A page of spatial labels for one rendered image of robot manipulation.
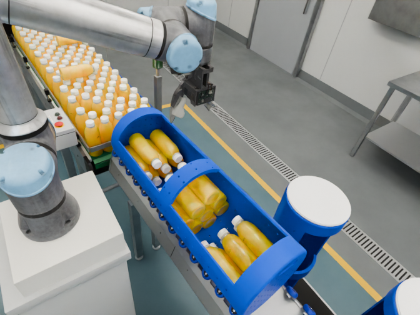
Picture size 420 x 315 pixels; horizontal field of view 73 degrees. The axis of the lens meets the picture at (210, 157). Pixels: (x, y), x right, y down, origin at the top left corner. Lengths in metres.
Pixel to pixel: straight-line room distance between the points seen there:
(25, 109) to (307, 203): 1.05
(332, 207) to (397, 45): 3.00
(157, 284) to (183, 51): 1.74
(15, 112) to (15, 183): 0.17
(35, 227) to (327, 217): 1.03
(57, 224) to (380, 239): 2.53
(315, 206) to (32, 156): 1.04
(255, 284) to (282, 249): 0.12
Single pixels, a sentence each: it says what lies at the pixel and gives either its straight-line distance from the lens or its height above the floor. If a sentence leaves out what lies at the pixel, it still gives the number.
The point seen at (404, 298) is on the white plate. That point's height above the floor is 1.04.
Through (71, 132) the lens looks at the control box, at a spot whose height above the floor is 1.08.
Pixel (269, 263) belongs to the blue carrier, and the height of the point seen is 1.23.
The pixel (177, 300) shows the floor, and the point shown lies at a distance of 2.07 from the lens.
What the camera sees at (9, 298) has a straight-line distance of 0.94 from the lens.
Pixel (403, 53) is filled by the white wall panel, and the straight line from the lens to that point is 4.08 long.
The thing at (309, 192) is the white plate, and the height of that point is 1.04.
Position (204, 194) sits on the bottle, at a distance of 1.01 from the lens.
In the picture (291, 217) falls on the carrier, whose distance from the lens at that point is 1.28.
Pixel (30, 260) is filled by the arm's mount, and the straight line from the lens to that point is 0.87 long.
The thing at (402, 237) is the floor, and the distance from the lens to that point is 3.01.
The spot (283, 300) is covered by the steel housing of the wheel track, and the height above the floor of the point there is 0.93.
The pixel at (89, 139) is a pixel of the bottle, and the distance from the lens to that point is 1.50.
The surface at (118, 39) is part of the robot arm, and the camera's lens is 0.57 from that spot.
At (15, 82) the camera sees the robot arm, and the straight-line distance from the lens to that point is 0.77.
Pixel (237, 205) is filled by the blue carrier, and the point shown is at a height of 1.06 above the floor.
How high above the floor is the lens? 1.94
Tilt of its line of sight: 42 degrees down
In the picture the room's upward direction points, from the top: 9 degrees clockwise
